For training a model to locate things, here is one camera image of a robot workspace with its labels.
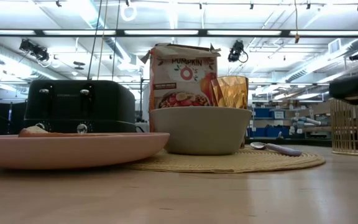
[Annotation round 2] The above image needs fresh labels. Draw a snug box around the spoon with lavender handle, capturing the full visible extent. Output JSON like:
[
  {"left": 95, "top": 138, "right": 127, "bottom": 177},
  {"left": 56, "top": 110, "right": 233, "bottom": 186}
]
[{"left": 249, "top": 141, "right": 303, "bottom": 157}]

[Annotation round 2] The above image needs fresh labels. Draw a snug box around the amber faceted glass tumbler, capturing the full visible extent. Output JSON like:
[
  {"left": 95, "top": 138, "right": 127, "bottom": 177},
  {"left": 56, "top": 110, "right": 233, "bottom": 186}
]
[{"left": 210, "top": 75, "right": 249, "bottom": 110}]

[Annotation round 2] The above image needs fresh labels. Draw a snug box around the grey ceramic bowl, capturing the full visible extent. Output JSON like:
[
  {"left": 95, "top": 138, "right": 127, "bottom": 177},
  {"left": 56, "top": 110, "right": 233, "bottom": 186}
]
[{"left": 149, "top": 106, "right": 253, "bottom": 156}]

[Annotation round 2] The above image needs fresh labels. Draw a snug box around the pumpkin cereal box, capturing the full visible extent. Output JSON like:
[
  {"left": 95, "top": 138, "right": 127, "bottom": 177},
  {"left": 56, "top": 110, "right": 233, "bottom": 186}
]
[{"left": 140, "top": 42, "right": 222, "bottom": 133}]

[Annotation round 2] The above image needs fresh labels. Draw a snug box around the pink round plate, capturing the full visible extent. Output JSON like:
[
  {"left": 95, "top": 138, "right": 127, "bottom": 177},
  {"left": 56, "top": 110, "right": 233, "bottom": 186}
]
[{"left": 0, "top": 132, "right": 170, "bottom": 170}]

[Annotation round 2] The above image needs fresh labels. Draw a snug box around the toasted bagel half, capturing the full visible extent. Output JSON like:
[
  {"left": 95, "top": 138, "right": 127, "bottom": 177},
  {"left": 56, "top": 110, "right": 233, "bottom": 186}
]
[{"left": 17, "top": 125, "right": 74, "bottom": 138}]

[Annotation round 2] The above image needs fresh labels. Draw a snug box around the grey metal shelf rack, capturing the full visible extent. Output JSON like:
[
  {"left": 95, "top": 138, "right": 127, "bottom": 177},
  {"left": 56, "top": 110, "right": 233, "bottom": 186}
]
[{"left": 249, "top": 105, "right": 295, "bottom": 138}]

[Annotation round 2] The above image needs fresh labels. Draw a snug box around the blue storage bin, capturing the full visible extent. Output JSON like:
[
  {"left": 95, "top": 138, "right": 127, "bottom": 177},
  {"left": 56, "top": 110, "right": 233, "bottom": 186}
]
[
  {"left": 253, "top": 108, "right": 272, "bottom": 118},
  {"left": 249, "top": 126, "right": 291, "bottom": 138}
]

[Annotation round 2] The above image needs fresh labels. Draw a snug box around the round woven beige placemat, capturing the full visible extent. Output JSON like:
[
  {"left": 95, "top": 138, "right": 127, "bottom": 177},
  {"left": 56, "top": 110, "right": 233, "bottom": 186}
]
[{"left": 126, "top": 146, "right": 326, "bottom": 174}]

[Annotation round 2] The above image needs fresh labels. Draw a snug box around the black four-slot toaster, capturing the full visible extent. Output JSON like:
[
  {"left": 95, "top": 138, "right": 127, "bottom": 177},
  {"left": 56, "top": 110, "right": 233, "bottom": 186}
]
[{"left": 23, "top": 80, "right": 137, "bottom": 135}]

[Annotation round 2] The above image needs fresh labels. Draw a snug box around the black ceiling spotlight cluster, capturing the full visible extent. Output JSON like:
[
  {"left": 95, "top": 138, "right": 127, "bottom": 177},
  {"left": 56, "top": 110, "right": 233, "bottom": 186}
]
[{"left": 19, "top": 39, "right": 50, "bottom": 62}]

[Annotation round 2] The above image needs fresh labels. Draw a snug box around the black aluminium table frame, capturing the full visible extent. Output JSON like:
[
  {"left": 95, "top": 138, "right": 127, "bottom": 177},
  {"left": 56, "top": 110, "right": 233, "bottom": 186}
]
[{"left": 246, "top": 136, "right": 333, "bottom": 147}]

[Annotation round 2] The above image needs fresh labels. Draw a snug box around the black hanging ceiling camera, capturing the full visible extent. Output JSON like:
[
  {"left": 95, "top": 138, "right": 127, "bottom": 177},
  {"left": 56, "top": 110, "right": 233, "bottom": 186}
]
[{"left": 227, "top": 39, "right": 249, "bottom": 63}]

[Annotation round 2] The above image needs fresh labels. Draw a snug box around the white hanging ring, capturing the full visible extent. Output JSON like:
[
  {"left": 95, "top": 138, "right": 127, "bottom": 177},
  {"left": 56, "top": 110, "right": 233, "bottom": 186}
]
[{"left": 119, "top": 1, "right": 138, "bottom": 22}]

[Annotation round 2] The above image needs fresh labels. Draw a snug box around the black hanging cable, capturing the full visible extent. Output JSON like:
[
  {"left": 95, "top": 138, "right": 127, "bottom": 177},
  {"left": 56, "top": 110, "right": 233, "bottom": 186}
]
[
  {"left": 87, "top": 0, "right": 103, "bottom": 81},
  {"left": 111, "top": 0, "right": 121, "bottom": 82}
]

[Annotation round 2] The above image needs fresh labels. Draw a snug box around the thin pale hanging cable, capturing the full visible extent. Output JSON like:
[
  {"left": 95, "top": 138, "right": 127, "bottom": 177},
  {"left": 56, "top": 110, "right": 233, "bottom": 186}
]
[{"left": 97, "top": 0, "right": 109, "bottom": 81}]

